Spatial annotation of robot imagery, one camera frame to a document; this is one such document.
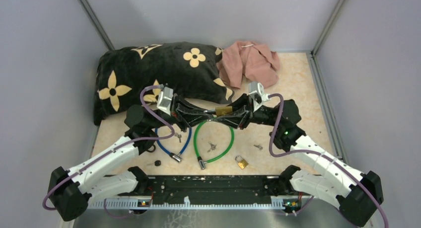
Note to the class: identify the large brass padlock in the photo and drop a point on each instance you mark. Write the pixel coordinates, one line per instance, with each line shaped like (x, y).
(220, 111)

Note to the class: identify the silver key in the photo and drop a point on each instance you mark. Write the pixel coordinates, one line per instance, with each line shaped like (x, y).
(178, 136)

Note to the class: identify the black padlock key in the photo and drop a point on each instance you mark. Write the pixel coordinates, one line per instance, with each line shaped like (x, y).
(156, 163)

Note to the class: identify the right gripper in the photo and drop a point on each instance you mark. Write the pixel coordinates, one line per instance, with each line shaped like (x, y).
(241, 121)

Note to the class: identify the blue cable lock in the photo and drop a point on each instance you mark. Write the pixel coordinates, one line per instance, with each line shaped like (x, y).
(177, 157)

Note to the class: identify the small brass padlock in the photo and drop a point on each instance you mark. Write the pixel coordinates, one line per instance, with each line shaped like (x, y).
(241, 162)

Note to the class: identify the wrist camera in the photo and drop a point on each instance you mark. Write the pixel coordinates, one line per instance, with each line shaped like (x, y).
(257, 92)
(165, 100)

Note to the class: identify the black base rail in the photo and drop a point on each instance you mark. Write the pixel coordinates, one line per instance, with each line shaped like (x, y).
(220, 190)

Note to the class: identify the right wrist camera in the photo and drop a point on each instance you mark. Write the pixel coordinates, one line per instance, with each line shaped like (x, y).
(257, 92)

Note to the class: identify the black floral pillow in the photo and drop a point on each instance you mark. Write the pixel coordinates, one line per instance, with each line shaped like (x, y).
(190, 69)

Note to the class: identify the pink cloth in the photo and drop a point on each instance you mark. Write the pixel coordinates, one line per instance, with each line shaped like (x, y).
(254, 61)

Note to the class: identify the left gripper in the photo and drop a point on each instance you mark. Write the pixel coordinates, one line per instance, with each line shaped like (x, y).
(195, 115)

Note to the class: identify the small padlock key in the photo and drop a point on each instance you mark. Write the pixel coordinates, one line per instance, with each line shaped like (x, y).
(259, 147)

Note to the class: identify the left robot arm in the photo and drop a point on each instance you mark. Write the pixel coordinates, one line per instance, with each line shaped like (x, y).
(72, 190)

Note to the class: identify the green lock keys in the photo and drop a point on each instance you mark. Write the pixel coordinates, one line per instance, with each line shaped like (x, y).
(212, 147)

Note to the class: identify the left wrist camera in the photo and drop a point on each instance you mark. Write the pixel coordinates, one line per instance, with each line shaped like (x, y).
(165, 100)

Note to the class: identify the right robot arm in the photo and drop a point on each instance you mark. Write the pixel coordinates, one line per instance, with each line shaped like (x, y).
(356, 195)

